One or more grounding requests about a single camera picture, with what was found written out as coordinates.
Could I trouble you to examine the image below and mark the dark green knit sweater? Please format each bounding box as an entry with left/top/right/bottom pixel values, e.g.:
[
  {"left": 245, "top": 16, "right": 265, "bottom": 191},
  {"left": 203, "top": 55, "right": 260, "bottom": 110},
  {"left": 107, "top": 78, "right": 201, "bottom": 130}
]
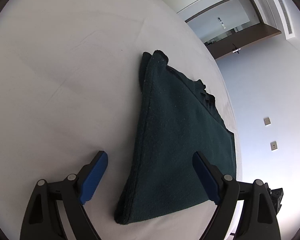
[{"left": 114, "top": 50, "right": 236, "bottom": 225}]

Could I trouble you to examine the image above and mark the ceiling air vent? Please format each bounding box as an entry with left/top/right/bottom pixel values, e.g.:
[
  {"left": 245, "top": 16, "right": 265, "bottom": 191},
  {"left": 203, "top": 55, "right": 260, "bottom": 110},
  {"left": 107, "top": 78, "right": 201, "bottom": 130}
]
[{"left": 276, "top": 0, "right": 295, "bottom": 40}]

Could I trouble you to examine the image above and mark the white bed sheet mattress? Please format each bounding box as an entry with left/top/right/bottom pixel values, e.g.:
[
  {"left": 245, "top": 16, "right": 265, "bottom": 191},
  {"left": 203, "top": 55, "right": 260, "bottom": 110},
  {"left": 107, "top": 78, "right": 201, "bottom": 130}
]
[{"left": 0, "top": 0, "right": 237, "bottom": 239}]

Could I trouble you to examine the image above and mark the lower wall socket plate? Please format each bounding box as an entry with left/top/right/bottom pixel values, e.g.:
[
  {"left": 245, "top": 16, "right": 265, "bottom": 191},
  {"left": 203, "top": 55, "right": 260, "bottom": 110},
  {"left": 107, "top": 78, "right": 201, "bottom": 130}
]
[{"left": 270, "top": 141, "right": 277, "bottom": 151}]

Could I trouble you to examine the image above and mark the upper wall switch plate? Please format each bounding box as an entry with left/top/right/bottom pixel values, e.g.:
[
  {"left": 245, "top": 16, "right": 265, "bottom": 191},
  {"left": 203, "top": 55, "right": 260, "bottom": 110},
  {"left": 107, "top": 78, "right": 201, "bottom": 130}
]
[{"left": 263, "top": 117, "right": 271, "bottom": 126}]

